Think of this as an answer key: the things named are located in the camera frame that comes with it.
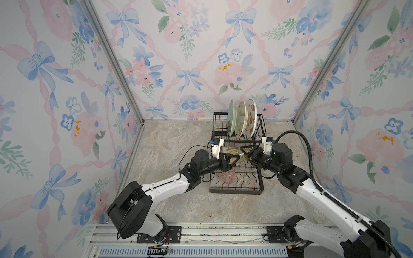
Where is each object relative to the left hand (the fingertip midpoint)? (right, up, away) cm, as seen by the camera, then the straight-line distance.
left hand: (238, 156), depth 72 cm
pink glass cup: (-3, -13, +16) cm, 21 cm away
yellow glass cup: (-1, +3, +1) cm, 3 cm away
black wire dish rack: (+2, -12, +19) cm, 22 cm away
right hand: (+2, +3, +2) cm, 4 cm away
